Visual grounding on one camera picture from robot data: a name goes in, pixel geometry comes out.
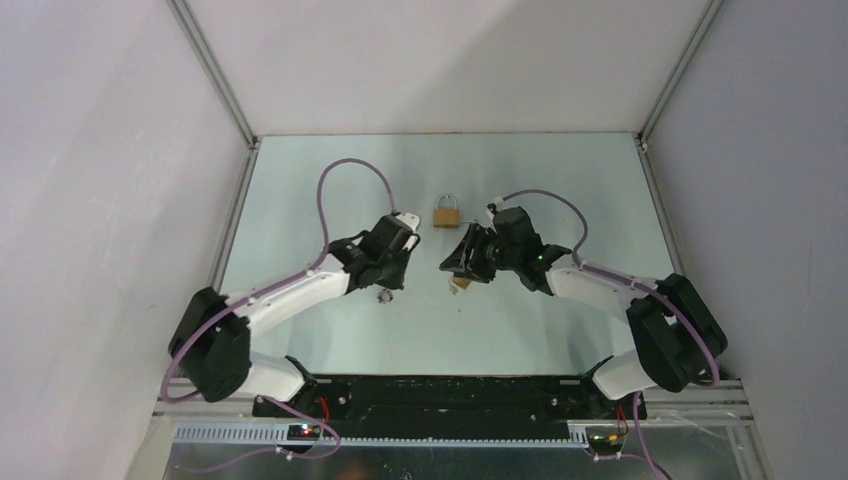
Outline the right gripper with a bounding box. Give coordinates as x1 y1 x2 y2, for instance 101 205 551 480
439 224 520 285

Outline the small brass padlock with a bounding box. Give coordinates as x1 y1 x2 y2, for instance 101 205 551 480
449 276 472 295

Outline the large brass padlock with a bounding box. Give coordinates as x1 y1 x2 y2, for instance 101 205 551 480
432 194 461 229

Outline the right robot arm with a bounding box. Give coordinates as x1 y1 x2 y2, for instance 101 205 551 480
439 207 728 418

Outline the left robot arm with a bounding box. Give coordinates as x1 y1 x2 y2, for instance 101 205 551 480
160 212 421 417

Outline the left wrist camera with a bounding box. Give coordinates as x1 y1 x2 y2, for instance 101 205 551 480
391 212 421 232

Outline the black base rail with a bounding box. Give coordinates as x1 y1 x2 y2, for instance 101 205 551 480
287 375 647 441

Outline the left aluminium frame post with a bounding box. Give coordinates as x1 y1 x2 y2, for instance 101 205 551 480
165 0 258 150

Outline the aluminium frame post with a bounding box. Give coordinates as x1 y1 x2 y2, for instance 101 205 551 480
165 0 258 150
636 0 727 153

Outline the right aluminium frame post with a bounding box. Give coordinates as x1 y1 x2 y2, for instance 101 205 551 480
636 0 727 153

